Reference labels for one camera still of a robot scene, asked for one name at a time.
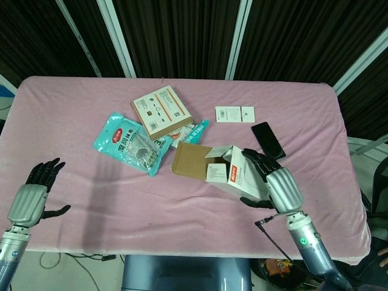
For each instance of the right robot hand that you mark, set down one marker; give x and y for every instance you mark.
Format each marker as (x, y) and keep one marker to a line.
(282, 185)

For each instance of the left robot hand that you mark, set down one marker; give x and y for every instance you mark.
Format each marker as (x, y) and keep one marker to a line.
(28, 203)

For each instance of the white orange carton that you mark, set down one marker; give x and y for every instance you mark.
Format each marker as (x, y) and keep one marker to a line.
(218, 169)

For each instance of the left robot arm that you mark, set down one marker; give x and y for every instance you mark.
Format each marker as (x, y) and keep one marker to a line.
(12, 256)

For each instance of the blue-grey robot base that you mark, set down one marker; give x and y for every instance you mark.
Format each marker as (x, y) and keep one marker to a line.
(188, 272)

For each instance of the flat white brown-edged box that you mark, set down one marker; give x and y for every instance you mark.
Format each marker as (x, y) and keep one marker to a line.
(162, 112)

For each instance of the black smartphone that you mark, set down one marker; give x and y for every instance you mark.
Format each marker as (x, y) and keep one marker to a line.
(268, 139)

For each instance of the white barcode card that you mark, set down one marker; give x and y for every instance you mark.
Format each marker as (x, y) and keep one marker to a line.
(235, 113)

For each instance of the black bin with colourful wrappers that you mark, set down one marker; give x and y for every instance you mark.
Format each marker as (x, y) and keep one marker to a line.
(279, 272)

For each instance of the black office chair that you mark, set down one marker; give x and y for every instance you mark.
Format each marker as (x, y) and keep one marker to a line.
(379, 188)

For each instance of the small teal snack package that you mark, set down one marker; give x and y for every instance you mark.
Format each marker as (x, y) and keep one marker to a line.
(192, 133)

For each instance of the teal dishcloth package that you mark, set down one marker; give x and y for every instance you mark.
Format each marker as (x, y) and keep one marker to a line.
(130, 142)

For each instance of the pink tablecloth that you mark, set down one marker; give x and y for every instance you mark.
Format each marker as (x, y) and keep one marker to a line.
(151, 206)

